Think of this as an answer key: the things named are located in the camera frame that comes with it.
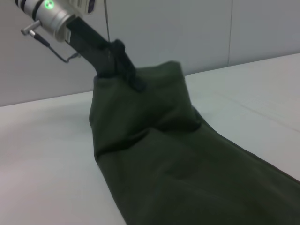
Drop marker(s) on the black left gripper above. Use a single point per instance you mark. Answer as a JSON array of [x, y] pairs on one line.
[[91, 47]]

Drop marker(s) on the dark green t-shirt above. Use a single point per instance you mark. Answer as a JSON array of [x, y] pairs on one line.
[[187, 152]]

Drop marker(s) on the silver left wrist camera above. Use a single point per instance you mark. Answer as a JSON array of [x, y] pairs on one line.
[[84, 5]]

